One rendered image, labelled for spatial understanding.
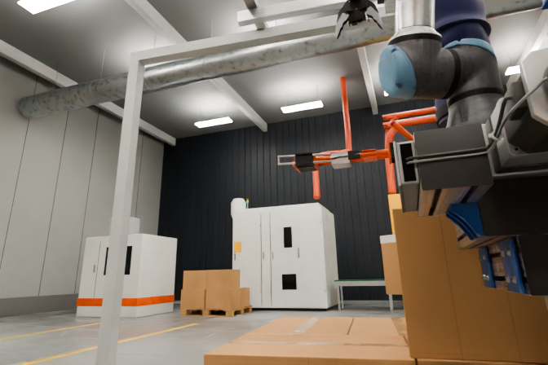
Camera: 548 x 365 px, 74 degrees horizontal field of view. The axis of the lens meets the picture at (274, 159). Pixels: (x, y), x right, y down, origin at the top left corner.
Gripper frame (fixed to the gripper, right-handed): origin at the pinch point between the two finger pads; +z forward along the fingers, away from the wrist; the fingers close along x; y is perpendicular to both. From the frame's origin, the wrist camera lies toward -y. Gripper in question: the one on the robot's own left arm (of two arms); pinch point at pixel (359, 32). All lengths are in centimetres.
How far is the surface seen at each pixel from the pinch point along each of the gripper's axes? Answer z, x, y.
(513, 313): 86, -30, 8
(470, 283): 79, -21, 8
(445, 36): -4.2, -28.4, 18.9
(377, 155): 34.9, -0.2, 25.4
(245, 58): -336, 252, 470
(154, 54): -161, 232, 181
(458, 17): -9.4, -33.3, 17.1
